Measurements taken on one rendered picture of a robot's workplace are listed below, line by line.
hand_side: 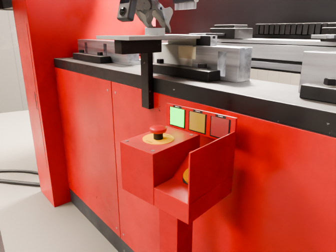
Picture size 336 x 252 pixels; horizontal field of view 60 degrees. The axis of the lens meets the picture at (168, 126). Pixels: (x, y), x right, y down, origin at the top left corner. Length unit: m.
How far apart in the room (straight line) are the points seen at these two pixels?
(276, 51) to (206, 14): 0.65
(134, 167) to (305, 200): 0.36
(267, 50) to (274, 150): 0.50
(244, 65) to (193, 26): 0.88
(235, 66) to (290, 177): 0.34
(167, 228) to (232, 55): 0.49
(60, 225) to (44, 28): 1.05
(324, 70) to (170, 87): 0.40
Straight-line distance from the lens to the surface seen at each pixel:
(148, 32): 0.95
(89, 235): 1.67
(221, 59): 0.90
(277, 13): 1.40
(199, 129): 0.68
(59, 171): 1.85
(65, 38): 1.72
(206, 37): 0.93
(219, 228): 0.88
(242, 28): 1.15
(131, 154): 0.64
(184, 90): 0.82
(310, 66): 0.74
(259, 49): 1.11
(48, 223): 1.82
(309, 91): 0.69
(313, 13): 1.33
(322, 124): 0.61
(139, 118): 1.02
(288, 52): 1.05
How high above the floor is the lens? 1.01
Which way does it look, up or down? 18 degrees down
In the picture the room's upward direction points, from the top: straight up
